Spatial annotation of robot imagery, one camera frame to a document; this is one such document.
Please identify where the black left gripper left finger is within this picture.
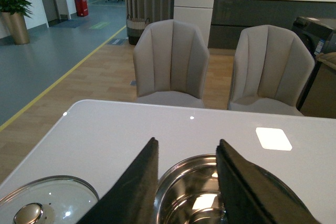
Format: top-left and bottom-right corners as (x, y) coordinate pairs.
(78, 138), (159, 223)

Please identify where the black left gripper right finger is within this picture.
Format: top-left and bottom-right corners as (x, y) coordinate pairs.
(216, 140), (318, 223)

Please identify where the glass pot lid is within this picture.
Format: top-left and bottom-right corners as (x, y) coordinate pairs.
(1, 175), (99, 223)

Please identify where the stainless steel pot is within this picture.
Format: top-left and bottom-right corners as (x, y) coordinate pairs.
(152, 154), (229, 223)

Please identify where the beige right dining chair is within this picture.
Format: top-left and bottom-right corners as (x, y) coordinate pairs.
(227, 25), (314, 116)

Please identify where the beige dining chair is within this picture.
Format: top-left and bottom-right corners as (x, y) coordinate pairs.
(227, 25), (314, 116)
(133, 19), (209, 108)

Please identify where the beige left dining chair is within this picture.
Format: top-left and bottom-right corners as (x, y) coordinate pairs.
(133, 19), (209, 108)

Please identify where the woven laundry basket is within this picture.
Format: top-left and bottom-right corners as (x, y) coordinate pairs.
(127, 14), (150, 45)

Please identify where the black washing machine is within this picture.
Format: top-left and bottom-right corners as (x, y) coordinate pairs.
(292, 16), (335, 58)

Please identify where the grey kitchen counter cabinet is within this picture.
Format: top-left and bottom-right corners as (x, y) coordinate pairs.
(208, 0), (335, 49)

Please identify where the red bin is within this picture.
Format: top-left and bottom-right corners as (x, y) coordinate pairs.
(75, 0), (89, 17)

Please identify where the green potted plant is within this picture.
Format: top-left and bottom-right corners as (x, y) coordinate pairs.
(1, 0), (32, 45)

